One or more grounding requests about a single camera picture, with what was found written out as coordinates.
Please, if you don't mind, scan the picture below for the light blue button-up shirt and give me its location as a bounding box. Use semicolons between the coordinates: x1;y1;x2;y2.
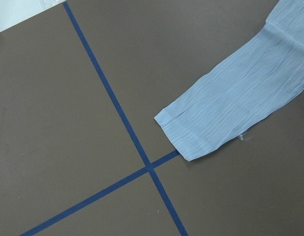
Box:
154;0;304;161

